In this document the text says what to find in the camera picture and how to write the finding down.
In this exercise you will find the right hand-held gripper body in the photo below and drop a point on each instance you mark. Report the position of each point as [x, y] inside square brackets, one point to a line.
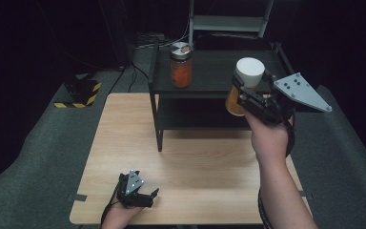
[298, 92]

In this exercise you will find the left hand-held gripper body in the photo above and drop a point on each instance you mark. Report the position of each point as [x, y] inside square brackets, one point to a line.
[133, 191]

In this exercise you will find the white lid amber jar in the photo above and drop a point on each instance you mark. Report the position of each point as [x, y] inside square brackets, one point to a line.
[249, 70]

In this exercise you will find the black two-tier shelf rack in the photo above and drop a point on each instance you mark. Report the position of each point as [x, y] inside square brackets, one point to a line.
[209, 71]

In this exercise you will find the silver lid orange jar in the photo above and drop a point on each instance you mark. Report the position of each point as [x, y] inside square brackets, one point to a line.
[181, 68]

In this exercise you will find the person's left hand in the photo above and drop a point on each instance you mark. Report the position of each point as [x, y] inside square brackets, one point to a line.
[120, 216]

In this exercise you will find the person's right hand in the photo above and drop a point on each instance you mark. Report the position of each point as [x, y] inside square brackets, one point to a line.
[270, 140]

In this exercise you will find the grey tape strip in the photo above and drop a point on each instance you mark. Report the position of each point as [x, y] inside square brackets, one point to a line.
[305, 194]
[77, 197]

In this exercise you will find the grey metal stand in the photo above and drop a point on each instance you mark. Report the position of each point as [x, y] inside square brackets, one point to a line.
[227, 23]

